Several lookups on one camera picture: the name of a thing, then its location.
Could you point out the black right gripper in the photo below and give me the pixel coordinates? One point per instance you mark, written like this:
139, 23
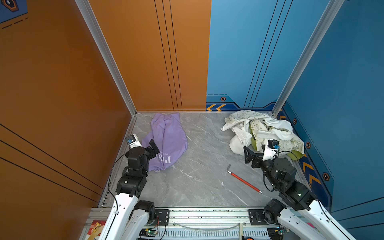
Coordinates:
257, 159

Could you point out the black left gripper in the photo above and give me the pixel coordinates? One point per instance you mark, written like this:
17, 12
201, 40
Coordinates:
148, 150

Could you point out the purple printed shirt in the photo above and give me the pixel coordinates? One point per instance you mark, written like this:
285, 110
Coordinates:
170, 137

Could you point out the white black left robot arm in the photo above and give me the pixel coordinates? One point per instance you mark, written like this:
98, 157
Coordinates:
129, 192

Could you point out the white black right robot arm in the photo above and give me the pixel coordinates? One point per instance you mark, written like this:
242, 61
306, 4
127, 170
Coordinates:
297, 198

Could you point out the plain white cloth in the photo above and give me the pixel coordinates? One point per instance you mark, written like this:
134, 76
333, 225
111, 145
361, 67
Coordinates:
259, 128

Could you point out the cream green-printed cloth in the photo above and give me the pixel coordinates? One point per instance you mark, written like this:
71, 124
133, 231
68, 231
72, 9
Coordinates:
242, 116

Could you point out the green cloth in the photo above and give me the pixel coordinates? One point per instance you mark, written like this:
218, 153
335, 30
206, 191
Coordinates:
295, 155

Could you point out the green circuit board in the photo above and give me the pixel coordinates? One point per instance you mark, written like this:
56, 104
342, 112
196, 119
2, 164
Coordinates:
151, 233

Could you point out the red yellow package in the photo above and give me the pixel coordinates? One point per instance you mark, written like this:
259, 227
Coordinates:
95, 230

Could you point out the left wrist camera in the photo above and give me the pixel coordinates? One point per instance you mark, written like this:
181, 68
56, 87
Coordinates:
133, 141

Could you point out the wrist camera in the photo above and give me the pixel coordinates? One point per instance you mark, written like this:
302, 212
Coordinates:
133, 141
271, 150

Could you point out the red handled hook tool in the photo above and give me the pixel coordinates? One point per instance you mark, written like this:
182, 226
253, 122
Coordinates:
243, 181

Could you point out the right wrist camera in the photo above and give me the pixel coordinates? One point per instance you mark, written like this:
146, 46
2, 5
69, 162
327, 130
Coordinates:
271, 150

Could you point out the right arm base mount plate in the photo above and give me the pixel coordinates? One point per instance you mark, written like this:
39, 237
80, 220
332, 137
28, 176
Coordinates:
257, 217

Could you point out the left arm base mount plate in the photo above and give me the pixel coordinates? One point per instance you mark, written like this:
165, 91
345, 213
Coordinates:
163, 215

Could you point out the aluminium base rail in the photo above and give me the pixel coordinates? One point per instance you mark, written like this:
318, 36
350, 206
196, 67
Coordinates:
210, 223

